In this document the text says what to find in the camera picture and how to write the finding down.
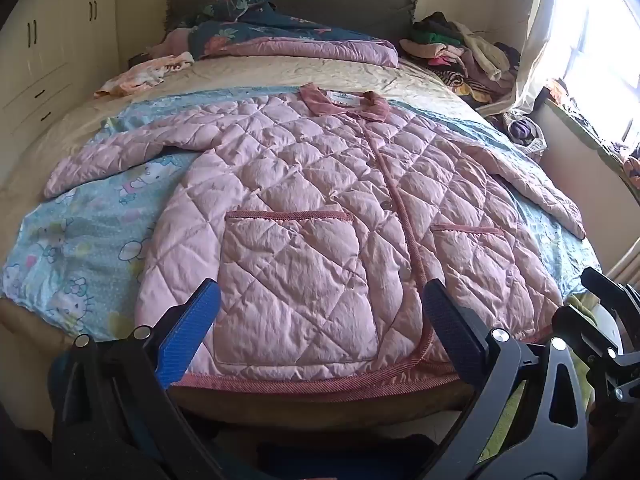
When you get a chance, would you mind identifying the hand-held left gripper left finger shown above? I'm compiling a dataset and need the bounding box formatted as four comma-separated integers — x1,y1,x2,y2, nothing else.
52,277,223,480

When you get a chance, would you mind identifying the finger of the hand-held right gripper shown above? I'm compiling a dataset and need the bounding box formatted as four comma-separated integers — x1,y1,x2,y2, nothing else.
580,266,640,323
552,304,640,413

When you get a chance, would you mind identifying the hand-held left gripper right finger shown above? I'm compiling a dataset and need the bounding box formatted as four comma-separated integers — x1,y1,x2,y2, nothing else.
422,276,591,480

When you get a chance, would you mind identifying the pink quilted jacket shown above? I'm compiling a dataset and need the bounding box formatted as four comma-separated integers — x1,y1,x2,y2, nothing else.
42,85,587,403

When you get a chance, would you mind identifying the basket with dark clothes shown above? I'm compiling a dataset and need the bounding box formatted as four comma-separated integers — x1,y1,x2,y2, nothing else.
492,107,549,161

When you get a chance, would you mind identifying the pile of mixed clothes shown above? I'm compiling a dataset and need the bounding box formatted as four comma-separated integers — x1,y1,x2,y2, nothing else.
400,10,523,106

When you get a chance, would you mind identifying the blue cartoon printed blanket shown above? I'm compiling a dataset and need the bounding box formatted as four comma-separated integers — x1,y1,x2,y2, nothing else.
2,87,603,343

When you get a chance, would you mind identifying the bright window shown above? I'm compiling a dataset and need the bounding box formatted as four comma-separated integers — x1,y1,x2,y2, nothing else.
550,0,640,146

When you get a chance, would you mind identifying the peach floral cloth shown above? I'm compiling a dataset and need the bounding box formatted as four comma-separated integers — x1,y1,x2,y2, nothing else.
94,51,195,98

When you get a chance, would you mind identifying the cream curtain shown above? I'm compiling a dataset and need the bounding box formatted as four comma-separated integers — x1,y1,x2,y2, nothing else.
509,0,603,113

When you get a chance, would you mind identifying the bed with beige sheet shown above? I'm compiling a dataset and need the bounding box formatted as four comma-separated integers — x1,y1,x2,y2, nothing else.
0,52,606,431

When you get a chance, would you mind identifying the plain pink cloth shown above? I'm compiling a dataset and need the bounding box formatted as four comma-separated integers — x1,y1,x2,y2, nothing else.
149,26,195,59

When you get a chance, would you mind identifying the dark floral quilt purple lining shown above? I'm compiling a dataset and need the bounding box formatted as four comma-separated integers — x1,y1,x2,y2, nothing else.
187,0,401,68

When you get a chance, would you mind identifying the cream wardrobe with drawers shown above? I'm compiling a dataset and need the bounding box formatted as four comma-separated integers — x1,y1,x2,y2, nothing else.
0,0,122,128

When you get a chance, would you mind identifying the grey padded headboard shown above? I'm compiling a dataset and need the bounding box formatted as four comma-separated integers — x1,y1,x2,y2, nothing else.
165,0,418,48

